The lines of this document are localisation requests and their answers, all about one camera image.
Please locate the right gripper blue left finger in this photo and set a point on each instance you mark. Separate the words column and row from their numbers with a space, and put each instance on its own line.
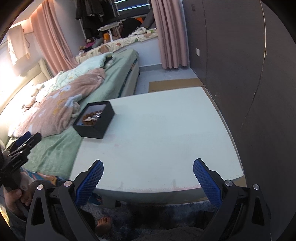
column 86, row 182

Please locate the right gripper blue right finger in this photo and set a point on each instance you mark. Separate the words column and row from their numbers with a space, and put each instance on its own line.
column 210, row 182

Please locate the black jewelry box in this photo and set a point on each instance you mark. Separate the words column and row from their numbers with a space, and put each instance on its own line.
column 94, row 120

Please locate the person left hand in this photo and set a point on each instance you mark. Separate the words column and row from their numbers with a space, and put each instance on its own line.
column 18, row 201

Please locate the person bare foot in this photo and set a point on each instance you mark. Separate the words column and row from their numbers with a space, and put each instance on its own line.
column 103, row 226

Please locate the green bed sheet mattress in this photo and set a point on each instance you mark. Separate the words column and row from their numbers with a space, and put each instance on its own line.
column 55, row 155

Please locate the pink fleece blanket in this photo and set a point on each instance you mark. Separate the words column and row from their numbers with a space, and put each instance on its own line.
column 58, row 109

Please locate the white floral duvet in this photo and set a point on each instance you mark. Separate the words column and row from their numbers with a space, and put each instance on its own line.
column 63, row 78

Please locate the pink curtain far side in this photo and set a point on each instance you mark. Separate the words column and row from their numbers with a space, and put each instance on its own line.
column 50, row 38

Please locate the brown cardboard sheet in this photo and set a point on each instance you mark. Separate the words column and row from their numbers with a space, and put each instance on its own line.
column 163, row 85

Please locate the floral mattress in background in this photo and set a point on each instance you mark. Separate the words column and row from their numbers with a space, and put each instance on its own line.
column 140, row 35

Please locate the pink curtain near wall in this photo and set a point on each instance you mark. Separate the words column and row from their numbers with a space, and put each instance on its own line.
column 171, row 27

